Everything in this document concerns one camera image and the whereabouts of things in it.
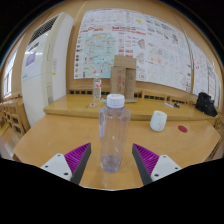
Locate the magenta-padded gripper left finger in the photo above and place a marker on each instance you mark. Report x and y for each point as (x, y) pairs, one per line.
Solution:
(77, 157)

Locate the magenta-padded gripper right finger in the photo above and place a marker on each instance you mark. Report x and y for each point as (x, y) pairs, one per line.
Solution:
(146, 158)

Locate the clear plastic bottle white cap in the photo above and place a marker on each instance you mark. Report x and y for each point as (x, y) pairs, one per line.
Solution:
(114, 133)

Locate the white ceramic mug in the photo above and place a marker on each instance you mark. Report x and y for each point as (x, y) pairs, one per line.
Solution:
(158, 120)

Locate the flat round red coaster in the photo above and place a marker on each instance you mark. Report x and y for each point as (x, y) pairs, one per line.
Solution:
(182, 128)

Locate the clear bottle with red label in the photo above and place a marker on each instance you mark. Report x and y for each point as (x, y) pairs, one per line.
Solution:
(97, 88)

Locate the wooden chair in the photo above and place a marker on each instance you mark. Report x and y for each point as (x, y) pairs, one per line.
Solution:
(11, 115)
(218, 133)

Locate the black bag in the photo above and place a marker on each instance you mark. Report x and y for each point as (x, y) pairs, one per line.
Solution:
(205, 104)

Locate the brown cardboard stand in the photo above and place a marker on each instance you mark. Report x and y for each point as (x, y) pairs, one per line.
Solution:
(123, 78)

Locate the white standing air conditioner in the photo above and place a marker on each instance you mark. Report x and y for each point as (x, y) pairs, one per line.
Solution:
(36, 73)

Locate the window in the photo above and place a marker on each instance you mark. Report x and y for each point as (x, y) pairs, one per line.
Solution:
(8, 80)

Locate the large wall poster with diagrams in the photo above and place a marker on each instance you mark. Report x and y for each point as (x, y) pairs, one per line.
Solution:
(203, 73)

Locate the large wall poster with map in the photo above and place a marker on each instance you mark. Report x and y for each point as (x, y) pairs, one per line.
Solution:
(133, 43)

